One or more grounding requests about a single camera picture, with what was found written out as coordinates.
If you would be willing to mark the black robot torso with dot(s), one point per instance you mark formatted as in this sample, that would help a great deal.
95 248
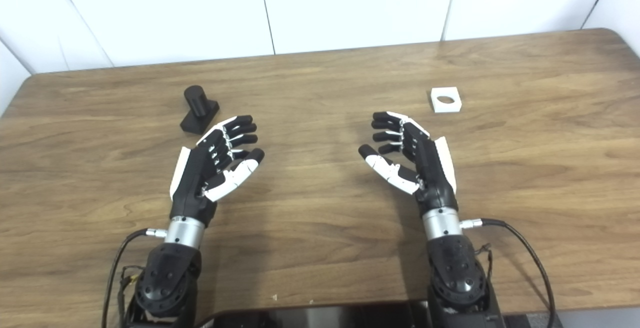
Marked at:
325 318

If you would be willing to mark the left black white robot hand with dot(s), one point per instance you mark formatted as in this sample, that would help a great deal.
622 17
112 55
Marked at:
192 188

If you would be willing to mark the black peg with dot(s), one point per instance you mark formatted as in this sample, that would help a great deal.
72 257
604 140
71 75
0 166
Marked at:
197 105

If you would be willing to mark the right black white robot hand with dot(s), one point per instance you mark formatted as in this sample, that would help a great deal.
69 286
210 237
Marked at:
432 178

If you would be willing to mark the white square piece with hole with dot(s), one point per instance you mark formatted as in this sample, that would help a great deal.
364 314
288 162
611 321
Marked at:
445 107

